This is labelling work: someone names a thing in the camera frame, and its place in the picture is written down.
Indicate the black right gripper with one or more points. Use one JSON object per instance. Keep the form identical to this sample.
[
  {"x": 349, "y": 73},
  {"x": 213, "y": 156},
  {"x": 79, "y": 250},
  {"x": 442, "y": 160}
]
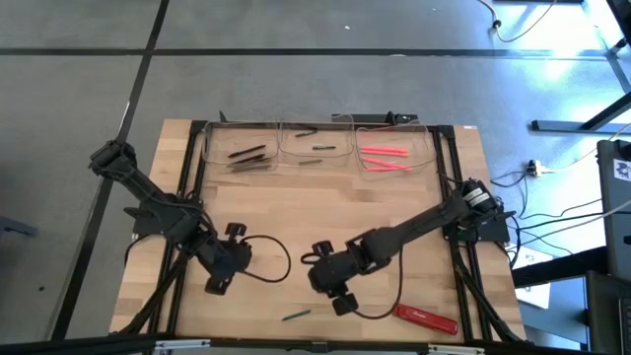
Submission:
[{"x": 330, "y": 273}]

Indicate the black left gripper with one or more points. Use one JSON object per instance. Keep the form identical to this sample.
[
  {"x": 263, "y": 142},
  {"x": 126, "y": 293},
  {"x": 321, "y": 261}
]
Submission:
[{"x": 227, "y": 259}]

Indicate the green crayon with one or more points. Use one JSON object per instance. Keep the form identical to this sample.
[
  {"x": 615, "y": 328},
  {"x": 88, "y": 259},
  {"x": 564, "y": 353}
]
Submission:
[
  {"x": 310, "y": 162},
  {"x": 305, "y": 133},
  {"x": 296, "y": 315},
  {"x": 324, "y": 147}
]

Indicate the pink pencil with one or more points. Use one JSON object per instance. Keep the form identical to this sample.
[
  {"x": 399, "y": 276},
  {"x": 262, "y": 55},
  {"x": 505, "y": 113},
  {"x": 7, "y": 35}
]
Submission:
[
  {"x": 387, "y": 163},
  {"x": 384, "y": 154},
  {"x": 384, "y": 149},
  {"x": 382, "y": 169}
]

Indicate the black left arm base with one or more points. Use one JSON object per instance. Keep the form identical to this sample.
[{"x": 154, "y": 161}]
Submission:
[{"x": 143, "y": 224}]

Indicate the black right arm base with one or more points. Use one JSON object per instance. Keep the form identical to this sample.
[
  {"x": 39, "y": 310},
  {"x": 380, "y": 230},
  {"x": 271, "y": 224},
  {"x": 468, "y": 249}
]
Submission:
[{"x": 488, "y": 229}]

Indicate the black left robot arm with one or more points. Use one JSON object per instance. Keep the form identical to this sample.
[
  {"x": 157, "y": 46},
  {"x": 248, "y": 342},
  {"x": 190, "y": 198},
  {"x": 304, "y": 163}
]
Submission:
[{"x": 148, "y": 192}]

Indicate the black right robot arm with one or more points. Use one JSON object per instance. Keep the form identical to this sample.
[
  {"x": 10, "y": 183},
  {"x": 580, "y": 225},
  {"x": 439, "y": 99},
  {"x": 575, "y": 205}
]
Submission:
[{"x": 419, "y": 224}]

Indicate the clear plastic bin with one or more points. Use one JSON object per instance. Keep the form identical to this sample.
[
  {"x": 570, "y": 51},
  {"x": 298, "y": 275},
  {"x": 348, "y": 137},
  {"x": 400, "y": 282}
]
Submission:
[
  {"x": 345, "y": 153},
  {"x": 429, "y": 158},
  {"x": 217, "y": 163}
]

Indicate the red marker on table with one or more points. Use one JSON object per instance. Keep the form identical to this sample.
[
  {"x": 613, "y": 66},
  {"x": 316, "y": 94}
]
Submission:
[{"x": 426, "y": 319}]

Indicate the white paper sheet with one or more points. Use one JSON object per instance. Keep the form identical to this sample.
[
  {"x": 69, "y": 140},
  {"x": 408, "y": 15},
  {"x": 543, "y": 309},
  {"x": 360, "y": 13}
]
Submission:
[{"x": 535, "y": 296}]

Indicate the grey floor object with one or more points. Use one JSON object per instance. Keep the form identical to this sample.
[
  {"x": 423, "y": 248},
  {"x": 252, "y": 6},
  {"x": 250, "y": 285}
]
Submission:
[{"x": 15, "y": 227}]

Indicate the black desk foot bar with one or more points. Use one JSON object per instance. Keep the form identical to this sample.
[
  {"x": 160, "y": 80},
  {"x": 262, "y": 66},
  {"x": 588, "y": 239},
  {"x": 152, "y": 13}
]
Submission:
[{"x": 557, "y": 268}]

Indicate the white power strip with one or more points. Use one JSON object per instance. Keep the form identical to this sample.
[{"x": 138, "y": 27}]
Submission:
[{"x": 535, "y": 168}]

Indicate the dark cabinet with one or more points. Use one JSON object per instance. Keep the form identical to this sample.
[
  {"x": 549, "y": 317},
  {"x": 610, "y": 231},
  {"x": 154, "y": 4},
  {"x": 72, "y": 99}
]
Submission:
[{"x": 606, "y": 315}]

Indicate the black desk leg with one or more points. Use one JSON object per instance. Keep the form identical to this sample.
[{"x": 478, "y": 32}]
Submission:
[{"x": 567, "y": 126}]

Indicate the grey cabinet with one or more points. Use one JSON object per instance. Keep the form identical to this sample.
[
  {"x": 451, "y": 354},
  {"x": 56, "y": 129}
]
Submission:
[{"x": 616, "y": 222}]

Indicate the silver frame bracket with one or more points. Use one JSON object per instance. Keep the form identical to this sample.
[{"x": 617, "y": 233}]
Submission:
[
  {"x": 182, "y": 344},
  {"x": 456, "y": 349}
]

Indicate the black aluminium rig frame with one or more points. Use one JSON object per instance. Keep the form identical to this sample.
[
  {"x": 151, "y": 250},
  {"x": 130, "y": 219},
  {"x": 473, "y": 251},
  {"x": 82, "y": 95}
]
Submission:
[{"x": 197, "y": 126}]

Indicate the black frame crossbar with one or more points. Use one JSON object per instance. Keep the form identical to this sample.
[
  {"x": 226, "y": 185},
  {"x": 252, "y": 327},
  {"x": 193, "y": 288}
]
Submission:
[{"x": 98, "y": 345}]

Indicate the black rear mount bar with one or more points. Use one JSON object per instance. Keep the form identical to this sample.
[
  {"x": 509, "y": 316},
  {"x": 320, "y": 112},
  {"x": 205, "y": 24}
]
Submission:
[{"x": 365, "y": 118}]

